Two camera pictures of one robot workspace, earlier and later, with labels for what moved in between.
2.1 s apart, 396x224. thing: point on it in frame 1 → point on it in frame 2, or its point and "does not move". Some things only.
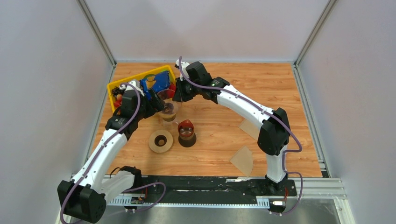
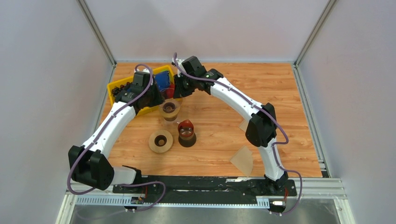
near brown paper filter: [243, 159] does not move
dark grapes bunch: [116, 91] does not move
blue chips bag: [157, 82] does not move
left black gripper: [152, 108] → [159, 100]
